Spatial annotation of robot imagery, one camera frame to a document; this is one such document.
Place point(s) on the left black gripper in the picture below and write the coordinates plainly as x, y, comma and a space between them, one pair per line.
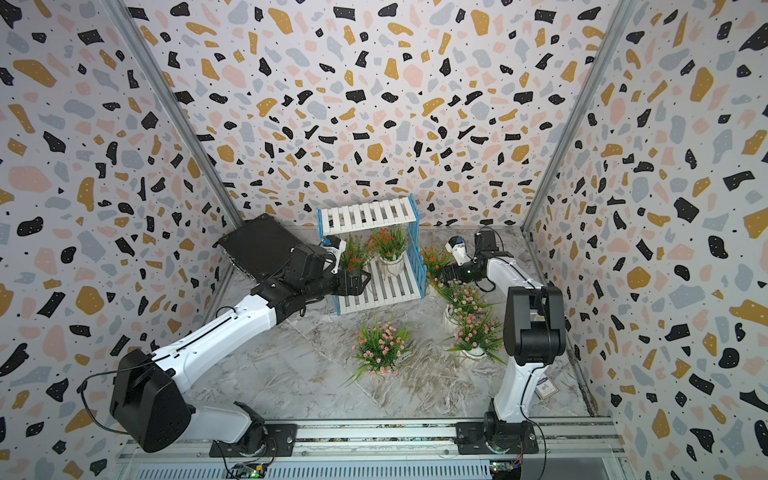
358, 285

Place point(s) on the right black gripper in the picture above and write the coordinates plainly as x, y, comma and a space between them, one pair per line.
455, 269

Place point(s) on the red flower pot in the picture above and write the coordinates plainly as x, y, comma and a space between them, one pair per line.
389, 246
356, 255
435, 259

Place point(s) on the blue white slatted rack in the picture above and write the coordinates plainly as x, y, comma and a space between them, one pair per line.
363, 219

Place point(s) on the pink flower pot front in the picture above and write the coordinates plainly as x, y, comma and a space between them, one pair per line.
379, 349

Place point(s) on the pink flower pot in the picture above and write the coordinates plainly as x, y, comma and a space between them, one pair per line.
465, 304
379, 349
478, 336

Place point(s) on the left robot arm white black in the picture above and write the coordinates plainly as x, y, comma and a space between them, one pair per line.
148, 399

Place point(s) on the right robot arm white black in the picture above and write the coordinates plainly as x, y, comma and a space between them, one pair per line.
534, 332

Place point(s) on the pink flower pot back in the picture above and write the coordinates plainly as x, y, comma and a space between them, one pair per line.
465, 304

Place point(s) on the pink flower pot right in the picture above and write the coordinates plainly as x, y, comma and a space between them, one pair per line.
478, 336

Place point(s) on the black square box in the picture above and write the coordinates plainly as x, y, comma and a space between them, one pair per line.
260, 247

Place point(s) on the green circuit board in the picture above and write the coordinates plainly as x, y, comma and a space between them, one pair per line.
248, 471

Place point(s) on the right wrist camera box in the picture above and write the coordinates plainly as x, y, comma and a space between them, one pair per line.
456, 246

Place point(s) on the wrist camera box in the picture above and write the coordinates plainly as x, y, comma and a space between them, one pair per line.
456, 246
335, 244

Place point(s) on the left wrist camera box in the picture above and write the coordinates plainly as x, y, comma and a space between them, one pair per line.
335, 244

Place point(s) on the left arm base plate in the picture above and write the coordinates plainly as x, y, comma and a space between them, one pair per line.
262, 441

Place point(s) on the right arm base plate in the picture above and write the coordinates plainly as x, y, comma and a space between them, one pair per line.
476, 438

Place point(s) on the aluminium rail frame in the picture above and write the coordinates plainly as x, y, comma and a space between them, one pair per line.
569, 448

